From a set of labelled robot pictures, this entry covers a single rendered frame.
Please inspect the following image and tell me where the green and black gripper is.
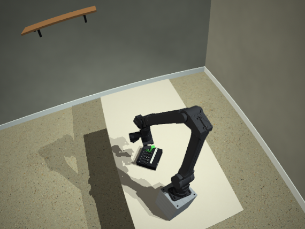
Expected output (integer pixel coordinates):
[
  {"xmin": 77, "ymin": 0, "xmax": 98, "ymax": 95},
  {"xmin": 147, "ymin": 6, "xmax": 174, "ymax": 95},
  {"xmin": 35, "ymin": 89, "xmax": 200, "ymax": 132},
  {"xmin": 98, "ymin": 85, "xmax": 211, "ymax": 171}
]
[{"xmin": 143, "ymin": 133, "xmax": 155, "ymax": 152}]

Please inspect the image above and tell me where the black lighting desk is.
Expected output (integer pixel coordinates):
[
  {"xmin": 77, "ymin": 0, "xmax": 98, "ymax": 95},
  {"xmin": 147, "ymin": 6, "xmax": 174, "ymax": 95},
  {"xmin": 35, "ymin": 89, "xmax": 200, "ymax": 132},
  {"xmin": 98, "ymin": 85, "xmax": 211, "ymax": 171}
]
[{"xmin": 136, "ymin": 148, "xmax": 163, "ymax": 170}]

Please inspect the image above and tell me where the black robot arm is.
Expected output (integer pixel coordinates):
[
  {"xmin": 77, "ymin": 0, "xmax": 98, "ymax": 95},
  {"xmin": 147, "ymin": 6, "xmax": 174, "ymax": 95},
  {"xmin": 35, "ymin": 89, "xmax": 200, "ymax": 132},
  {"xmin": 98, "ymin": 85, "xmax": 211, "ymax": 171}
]
[{"xmin": 129, "ymin": 105, "xmax": 213, "ymax": 201}]

